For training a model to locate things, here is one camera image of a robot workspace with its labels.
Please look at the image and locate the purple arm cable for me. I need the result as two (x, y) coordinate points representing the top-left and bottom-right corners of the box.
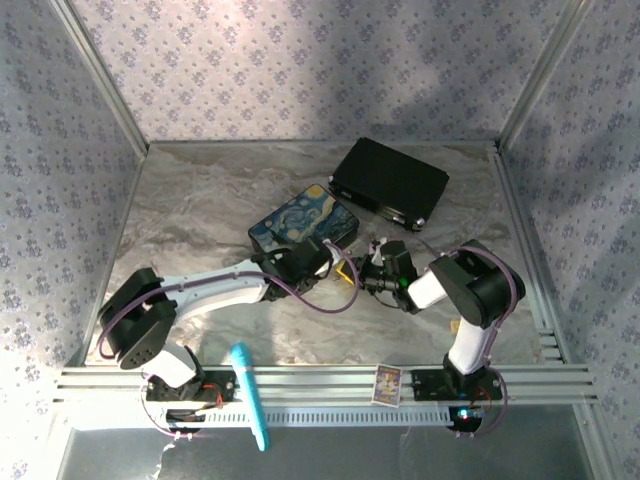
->
(96, 247), (362, 362)
(414, 238), (516, 371)

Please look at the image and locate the black rectangular case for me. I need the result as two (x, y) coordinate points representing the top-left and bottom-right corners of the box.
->
(328, 136), (450, 233)

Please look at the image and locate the aluminium frame cross rail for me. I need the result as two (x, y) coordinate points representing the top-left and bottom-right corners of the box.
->
(52, 364), (600, 407)

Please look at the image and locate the aluminium frame side rail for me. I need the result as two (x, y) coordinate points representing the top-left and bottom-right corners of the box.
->
(492, 141), (571, 367)
(67, 144), (151, 369)

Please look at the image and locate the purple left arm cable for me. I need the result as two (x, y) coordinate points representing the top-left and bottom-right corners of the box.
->
(96, 247), (362, 362)

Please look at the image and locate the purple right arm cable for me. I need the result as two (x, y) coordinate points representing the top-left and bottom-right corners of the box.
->
(414, 238), (516, 371)

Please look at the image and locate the white slotted cable duct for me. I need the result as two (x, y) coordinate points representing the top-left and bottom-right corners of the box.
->
(144, 406), (461, 432)

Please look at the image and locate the cyan plastic tool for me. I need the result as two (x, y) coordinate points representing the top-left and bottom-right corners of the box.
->
(229, 342), (271, 453)

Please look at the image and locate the aluminium frame corner post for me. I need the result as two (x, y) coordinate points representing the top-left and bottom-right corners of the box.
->
(497, 0), (599, 151)
(49, 0), (150, 154)

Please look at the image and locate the small picture card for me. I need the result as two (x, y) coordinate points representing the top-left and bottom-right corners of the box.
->
(372, 363), (404, 409)

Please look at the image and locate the starry night print box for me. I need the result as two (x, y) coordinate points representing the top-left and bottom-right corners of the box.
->
(248, 183), (361, 256)

